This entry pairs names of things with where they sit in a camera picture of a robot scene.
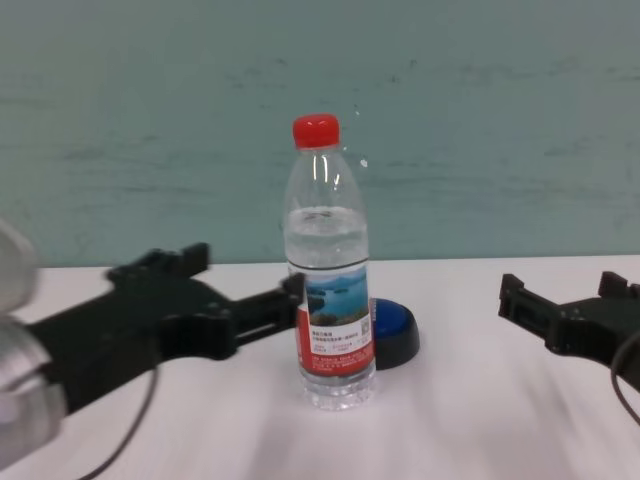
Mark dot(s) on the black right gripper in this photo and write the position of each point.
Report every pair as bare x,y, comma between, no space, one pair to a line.
600,330

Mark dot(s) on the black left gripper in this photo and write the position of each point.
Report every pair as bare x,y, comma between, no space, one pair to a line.
150,320

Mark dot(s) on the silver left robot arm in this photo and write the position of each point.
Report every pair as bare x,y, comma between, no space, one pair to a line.
25,380

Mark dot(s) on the clear red-capped water bottle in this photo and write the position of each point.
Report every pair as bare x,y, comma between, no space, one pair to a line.
330,300

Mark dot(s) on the blue button on black base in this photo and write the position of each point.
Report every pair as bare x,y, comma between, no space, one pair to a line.
397,330

